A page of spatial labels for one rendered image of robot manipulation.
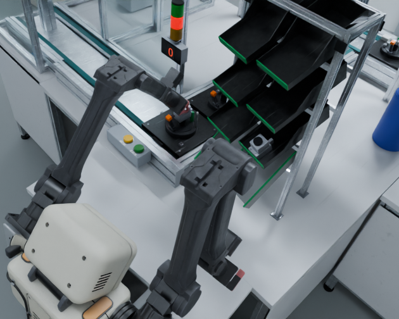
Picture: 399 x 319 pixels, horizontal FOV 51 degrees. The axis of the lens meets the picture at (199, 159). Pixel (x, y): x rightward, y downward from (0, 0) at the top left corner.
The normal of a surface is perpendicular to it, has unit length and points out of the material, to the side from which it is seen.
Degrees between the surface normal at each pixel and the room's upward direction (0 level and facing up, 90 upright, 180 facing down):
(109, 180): 0
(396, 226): 90
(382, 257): 90
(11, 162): 0
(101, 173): 0
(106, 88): 61
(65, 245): 48
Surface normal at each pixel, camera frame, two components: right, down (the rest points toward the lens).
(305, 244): 0.09, -0.67
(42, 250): -0.40, -0.06
